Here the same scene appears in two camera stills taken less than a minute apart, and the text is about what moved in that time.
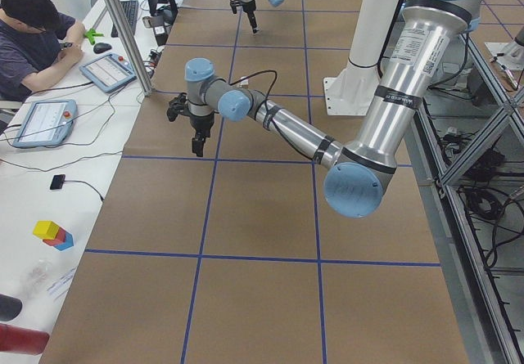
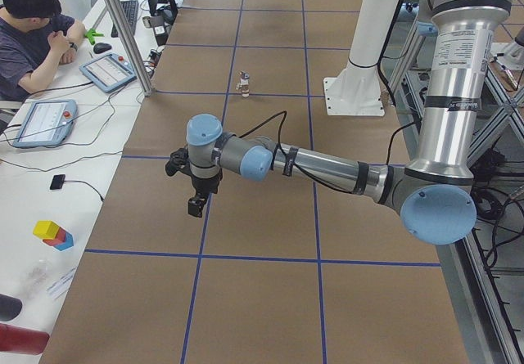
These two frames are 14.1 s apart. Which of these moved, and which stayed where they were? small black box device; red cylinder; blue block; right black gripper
Moved: right black gripper
Stayed: small black box device; blue block; red cylinder
